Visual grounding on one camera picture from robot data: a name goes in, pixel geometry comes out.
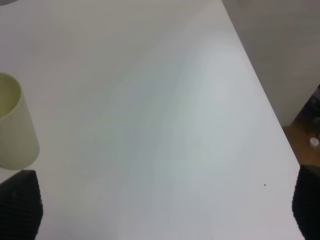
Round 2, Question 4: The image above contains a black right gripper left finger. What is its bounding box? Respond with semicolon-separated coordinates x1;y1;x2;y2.
0;170;43;240

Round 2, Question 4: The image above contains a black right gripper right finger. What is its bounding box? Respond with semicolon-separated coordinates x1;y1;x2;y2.
292;165;320;240

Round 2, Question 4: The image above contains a pale green plastic cup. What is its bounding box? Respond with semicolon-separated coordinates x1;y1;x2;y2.
0;72;40;170

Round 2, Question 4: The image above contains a small white cap on floor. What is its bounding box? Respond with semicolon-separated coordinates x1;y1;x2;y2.
309;137;320;148

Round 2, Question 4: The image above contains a dark object on floor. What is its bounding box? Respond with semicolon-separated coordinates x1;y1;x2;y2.
294;86;320;126

